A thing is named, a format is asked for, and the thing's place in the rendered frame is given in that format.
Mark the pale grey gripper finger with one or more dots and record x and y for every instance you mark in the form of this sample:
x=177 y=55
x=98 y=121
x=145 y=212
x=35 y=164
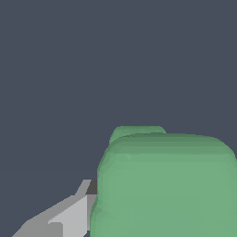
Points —
x=71 y=216

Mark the green rounded block object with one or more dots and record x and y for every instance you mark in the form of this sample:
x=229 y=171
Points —
x=166 y=185

